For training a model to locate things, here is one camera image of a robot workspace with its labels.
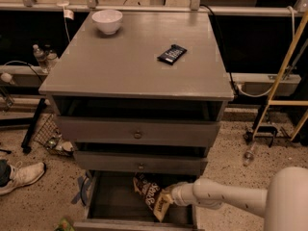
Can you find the white sneaker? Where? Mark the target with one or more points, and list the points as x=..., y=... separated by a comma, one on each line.
x=13, y=177

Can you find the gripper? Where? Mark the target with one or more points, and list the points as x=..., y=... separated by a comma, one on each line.
x=180, y=194

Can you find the wire mesh basket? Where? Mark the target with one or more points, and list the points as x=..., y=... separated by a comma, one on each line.
x=50, y=137

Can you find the clear plastic water bottle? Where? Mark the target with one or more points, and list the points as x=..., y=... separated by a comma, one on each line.
x=41, y=58

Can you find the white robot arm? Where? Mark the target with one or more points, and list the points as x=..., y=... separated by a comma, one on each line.
x=283, y=205

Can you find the blue tape cross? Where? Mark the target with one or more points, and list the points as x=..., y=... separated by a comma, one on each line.
x=84, y=183

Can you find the brown chip bag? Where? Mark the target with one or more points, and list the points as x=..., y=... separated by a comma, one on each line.
x=157, y=199

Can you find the grey top drawer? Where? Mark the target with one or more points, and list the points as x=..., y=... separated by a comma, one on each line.
x=138, y=131

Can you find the grey wooden drawer cabinet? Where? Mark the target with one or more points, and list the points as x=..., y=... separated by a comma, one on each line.
x=119, y=76

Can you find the grey open bottom drawer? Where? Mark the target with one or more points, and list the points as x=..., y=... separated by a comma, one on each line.
x=115, y=206

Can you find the plastic bottle on floor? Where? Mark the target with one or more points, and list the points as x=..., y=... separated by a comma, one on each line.
x=249, y=155

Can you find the black snack bar wrapper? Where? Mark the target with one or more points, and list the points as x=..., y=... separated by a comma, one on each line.
x=172, y=55

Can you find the green snack package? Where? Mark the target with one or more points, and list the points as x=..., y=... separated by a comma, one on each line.
x=64, y=225

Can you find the white ceramic bowl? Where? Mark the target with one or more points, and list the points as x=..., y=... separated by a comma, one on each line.
x=107, y=21

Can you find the grey middle drawer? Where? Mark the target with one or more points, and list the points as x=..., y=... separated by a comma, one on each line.
x=124, y=162

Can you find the black metal bar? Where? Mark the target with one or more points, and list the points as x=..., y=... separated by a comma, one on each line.
x=26, y=148

